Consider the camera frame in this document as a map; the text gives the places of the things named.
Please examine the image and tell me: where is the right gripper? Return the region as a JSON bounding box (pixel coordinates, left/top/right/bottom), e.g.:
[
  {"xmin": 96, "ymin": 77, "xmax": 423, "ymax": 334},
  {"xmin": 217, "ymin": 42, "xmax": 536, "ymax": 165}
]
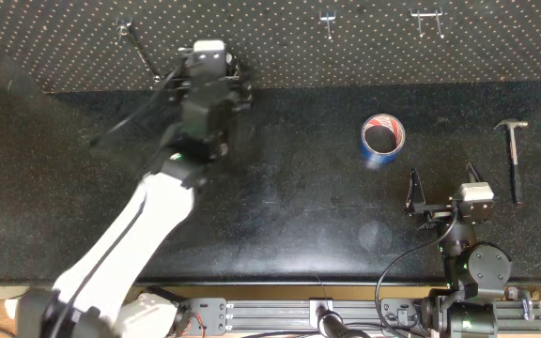
[{"xmin": 404, "ymin": 161, "xmax": 486, "ymax": 231}]

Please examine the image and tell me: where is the roll of blue tape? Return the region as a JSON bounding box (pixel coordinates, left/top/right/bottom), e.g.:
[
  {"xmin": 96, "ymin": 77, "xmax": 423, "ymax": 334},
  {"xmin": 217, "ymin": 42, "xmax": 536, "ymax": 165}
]
[{"xmin": 359, "ymin": 113, "xmax": 407, "ymax": 166}]

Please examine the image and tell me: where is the black pegboard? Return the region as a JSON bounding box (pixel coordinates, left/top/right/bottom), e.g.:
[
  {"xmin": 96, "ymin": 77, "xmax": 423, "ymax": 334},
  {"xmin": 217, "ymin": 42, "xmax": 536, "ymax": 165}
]
[{"xmin": 0, "ymin": 0, "xmax": 541, "ymax": 94}]

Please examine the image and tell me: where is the hammer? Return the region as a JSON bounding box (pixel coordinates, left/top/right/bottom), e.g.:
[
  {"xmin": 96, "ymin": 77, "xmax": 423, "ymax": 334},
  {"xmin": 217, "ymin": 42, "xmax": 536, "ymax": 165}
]
[{"xmin": 493, "ymin": 117, "xmax": 530, "ymax": 207}]

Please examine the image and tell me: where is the wrench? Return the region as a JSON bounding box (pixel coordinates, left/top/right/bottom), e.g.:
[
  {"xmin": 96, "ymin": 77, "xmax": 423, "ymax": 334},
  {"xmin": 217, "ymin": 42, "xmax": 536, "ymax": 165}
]
[{"xmin": 116, "ymin": 18, "xmax": 162, "ymax": 84}]

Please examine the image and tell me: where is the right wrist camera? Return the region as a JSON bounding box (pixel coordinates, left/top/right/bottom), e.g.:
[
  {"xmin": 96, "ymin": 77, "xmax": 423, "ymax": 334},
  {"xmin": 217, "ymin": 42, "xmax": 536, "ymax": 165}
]
[{"xmin": 452, "ymin": 181, "xmax": 497, "ymax": 224}]

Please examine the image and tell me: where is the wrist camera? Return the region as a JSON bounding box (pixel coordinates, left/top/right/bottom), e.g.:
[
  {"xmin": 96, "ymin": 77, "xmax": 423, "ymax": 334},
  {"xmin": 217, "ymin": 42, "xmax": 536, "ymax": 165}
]
[
  {"xmin": 193, "ymin": 39, "xmax": 227, "ymax": 65},
  {"xmin": 452, "ymin": 181, "xmax": 497, "ymax": 224}
]

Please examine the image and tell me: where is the black cable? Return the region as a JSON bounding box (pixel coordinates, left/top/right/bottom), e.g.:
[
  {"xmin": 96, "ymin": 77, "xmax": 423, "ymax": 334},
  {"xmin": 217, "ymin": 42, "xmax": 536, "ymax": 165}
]
[
  {"xmin": 89, "ymin": 65, "xmax": 182, "ymax": 146},
  {"xmin": 374, "ymin": 208, "xmax": 460, "ymax": 338}
]

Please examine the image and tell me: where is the mounting rail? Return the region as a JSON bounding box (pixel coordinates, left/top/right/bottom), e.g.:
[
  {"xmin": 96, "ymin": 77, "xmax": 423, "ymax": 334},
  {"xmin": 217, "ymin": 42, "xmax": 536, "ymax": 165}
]
[{"xmin": 133, "ymin": 284, "xmax": 541, "ymax": 338}]

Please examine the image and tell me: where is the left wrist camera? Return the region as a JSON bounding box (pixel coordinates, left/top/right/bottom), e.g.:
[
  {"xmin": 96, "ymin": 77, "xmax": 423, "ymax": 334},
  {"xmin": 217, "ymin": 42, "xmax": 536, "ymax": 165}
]
[{"xmin": 193, "ymin": 39, "xmax": 227, "ymax": 65}]

